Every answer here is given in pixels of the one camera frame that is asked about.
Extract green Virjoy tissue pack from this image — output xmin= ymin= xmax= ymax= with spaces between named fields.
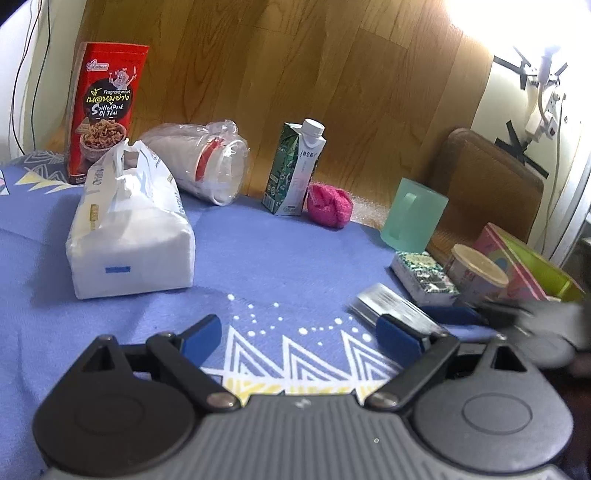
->
xmin=391 ymin=251 xmax=459 ymax=307

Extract silver foil packet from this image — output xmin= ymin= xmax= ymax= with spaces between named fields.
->
xmin=351 ymin=283 xmax=449 ymax=339

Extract pink fluffy cloth ball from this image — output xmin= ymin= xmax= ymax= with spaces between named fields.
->
xmin=307 ymin=183 xmax=353 ymax=229

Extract round snack tub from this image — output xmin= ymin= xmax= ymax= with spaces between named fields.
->
xmin=445 ymin=244 xmax=509 ymax=304

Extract pink macaron biscuit tin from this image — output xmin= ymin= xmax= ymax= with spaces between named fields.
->
xmin=473 ymin=223 xmax=585 ymax=302

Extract blue patterned tablecloth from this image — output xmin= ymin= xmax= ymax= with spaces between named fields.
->
xmin=0 ymin=149 xmax=509 ymax=480

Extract mint green plastic mug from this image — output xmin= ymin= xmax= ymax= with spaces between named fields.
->
xmin=381 ymin=178 xmax=449 ymax=253

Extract large white tissue bag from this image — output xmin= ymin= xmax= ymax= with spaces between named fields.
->
xmin=66 ymin=140 xmax=195 ymax=299

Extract brown chair backrest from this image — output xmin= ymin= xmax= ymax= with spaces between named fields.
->
xmin=426 ymin=128 xmax=544 ymax=264

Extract stack of plastic cups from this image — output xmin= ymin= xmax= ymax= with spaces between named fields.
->
xmin=140 ymin=120 xmax=249 ymax=206

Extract white power strip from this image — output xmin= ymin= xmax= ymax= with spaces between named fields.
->
xmin=525 ymin=87 xmax=564 ymax=144

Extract green white drink carton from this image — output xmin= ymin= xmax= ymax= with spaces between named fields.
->
xmin=262 ymin=118 xmax=327 ymax=216

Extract wooden panel board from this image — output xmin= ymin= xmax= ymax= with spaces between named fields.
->
xmin=74 ymin=1 xmax=492 ymax=209

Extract white usb lamp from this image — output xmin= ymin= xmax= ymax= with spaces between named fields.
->
xmin=525 ymin=48 xmax=560 ymax=123

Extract red snack box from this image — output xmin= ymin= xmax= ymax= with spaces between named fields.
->
xmin=64 ymin=42 xmax=149 ymax=185

